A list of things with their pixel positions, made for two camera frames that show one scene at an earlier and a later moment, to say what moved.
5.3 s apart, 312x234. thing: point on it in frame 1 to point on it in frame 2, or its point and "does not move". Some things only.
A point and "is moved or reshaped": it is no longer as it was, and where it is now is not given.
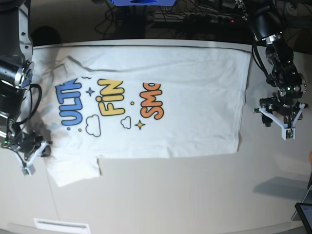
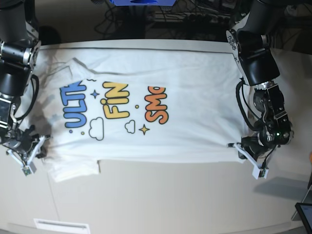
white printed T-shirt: x=101 y=102 is moved or reshaped
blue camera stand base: x=143 y=2 does not move
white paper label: x=58 y=226 does not move
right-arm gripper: x=284 y=105 to x=260 y=146
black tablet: x=304 y=210 does not move
